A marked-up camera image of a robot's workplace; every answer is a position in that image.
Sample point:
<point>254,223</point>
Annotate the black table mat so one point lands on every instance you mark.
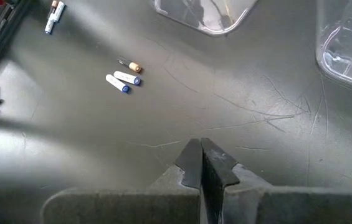
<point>225,109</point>

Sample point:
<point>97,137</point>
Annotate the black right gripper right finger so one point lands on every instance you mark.
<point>214,174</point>

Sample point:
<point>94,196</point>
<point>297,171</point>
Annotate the clear plastic bin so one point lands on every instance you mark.
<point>347,40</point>
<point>207,15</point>

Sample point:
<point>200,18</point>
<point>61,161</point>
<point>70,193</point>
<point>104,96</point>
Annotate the white blue-capped battery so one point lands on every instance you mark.
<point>117,83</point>
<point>49,26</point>
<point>126,77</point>
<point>58,12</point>

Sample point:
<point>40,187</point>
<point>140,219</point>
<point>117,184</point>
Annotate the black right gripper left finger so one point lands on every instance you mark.
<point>192,161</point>

